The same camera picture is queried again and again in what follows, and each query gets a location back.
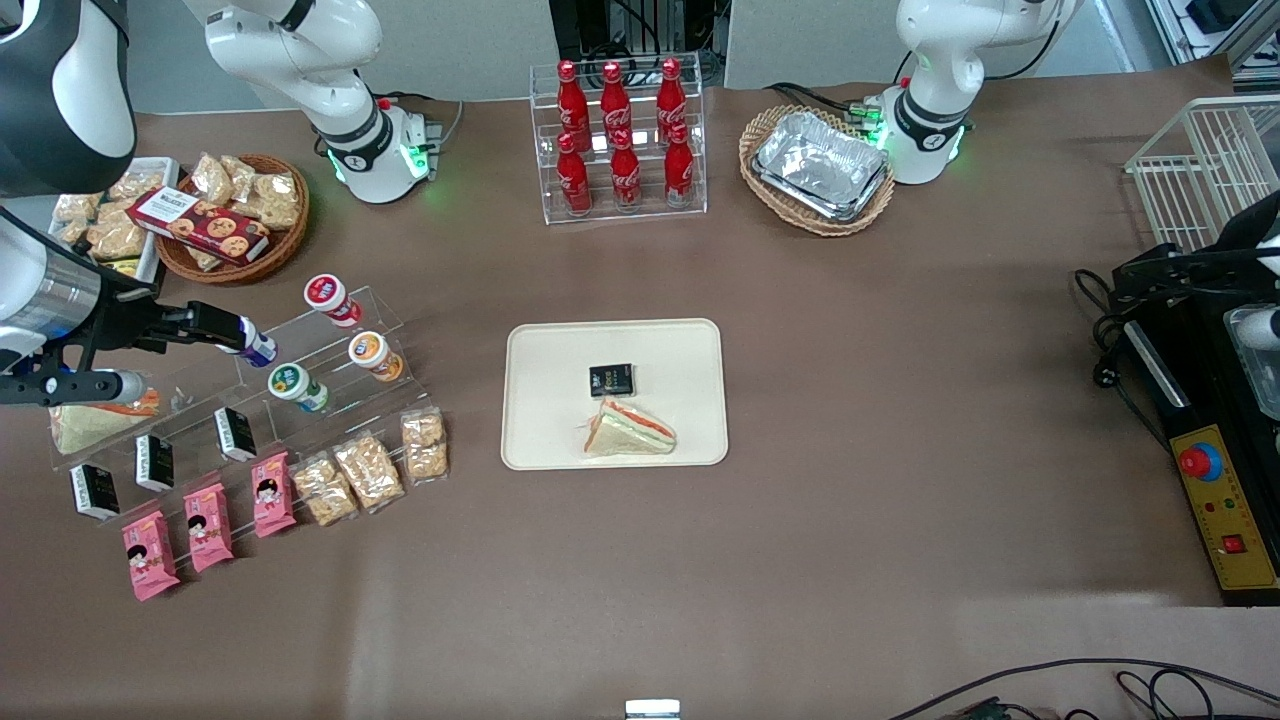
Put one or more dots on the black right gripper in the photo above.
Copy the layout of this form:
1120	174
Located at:
128	320

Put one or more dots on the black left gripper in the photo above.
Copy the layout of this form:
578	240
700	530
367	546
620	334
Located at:
1228	253

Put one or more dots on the green gum bottle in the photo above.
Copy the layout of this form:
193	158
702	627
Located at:
295	387

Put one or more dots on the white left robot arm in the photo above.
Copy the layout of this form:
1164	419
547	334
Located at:
930	110

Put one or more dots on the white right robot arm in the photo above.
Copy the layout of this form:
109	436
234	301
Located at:
300	60

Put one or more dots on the purple gum bottle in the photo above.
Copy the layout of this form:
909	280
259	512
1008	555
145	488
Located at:
262	350

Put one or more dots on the red gum bottle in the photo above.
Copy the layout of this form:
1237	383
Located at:
330	298

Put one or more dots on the orange gum bottle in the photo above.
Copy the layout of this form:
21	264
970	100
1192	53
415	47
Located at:
375	355

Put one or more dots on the aluminium foil tray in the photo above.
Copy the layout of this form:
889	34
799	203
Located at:
820	160

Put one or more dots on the cream plastic tray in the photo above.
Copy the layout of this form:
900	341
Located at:
560	420

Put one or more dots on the beige snack packet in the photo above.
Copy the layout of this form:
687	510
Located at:
117	240
205	260
68	234
138	184
211	180
243	170
75	207
275	203

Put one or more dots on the clear acrylic stepped display shelf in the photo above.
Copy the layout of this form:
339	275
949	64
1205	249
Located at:
200	395

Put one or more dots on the round brown wicker basket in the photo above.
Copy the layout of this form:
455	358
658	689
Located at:
272	252

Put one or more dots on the red cookie box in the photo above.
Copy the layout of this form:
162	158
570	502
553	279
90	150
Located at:
200	225

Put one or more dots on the yellow snack packet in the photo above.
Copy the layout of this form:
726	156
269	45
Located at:
122	267

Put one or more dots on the small black box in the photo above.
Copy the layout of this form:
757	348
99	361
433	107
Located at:
95	491
154	462
235	434
611	380

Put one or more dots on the black control box yellow panel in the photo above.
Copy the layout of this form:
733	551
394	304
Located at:
1190	400

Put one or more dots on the wrapped triangle sandwich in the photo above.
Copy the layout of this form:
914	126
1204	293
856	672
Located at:
630	435
95	425

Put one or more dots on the white rectangular bin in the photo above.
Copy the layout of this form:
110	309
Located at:
165	175

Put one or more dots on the pink snack pack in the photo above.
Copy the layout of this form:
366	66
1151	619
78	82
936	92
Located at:
208	527
150	555
272	493

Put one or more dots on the red emergency stop button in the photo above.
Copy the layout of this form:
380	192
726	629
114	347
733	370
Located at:
1200	461

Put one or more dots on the wrapped rice crisp bar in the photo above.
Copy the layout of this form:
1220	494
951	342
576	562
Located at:
325	489
368	472
424	446

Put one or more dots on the oval light wicker basket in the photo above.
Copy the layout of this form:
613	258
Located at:
830	226

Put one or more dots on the red cola bottle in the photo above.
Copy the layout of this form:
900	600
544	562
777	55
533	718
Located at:
574	180
671	95
570	100
614	98
626	175
679	170

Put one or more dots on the clear acrylic bottle rack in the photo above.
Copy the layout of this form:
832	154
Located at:
645	205

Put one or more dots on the aluminium frame rack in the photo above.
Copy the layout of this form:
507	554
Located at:
1215	30

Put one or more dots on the black equipment frame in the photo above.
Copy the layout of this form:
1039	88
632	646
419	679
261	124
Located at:
640	25

